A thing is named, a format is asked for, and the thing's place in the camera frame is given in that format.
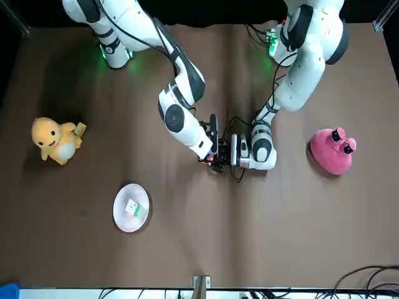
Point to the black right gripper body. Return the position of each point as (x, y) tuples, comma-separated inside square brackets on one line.
[(216, 148)]

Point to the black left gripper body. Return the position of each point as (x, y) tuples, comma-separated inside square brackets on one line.
[(228, 152)]

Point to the purple foam square block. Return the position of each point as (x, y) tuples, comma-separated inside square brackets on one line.
[(212, 153)]

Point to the orange foam square block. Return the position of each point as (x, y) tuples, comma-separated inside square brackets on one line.
[(210, 159)]

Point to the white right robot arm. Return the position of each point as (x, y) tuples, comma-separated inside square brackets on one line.
[(184, 124)]

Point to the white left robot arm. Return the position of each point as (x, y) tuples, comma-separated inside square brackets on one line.
[(308, 71)]

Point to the multicoloured puzzle cube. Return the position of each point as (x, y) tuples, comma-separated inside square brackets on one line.
[(134, 208)]

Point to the pink plush toy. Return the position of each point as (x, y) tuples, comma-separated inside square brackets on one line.
[(332, 152)]

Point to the pale pink round plate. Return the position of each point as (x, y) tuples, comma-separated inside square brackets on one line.
[(123, 218)]

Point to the orange plush toy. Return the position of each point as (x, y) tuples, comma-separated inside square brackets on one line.
[(54, 140)]

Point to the blue plastic tray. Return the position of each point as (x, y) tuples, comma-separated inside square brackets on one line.
[(9, 291)]

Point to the aluminium frame post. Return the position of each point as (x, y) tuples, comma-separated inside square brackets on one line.
[(14, 17), (201, 288), (382, 20)]

